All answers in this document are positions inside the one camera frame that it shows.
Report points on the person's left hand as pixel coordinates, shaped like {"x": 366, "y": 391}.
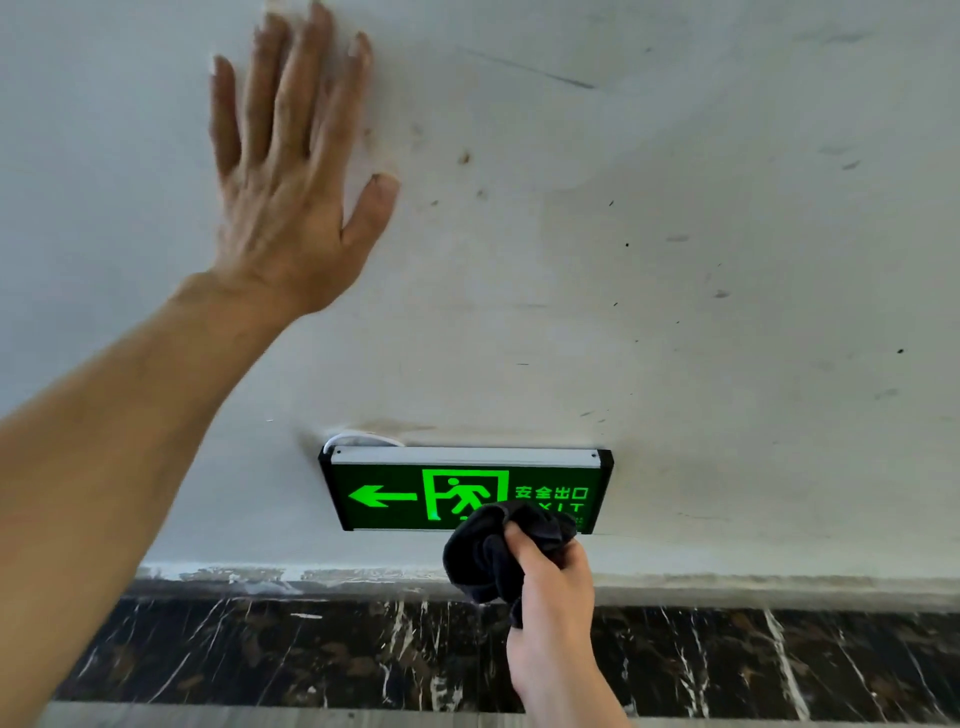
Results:
{"x": 285, "y": 225}

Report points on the person's right hand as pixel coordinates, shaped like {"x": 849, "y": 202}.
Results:
{"x": 555, "y": 630}

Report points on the black cleaning cloth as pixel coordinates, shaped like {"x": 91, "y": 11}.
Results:
{"x": 480, "y": 555}

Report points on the person's left forearm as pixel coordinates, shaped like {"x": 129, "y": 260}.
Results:
{"x": 112, "y": 450}

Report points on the person's right forearm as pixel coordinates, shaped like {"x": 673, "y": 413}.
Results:
{"x": 577, "y": 712}

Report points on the green illuminated exit sign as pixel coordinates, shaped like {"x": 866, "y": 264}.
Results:
{"x": 382, "y": 506}

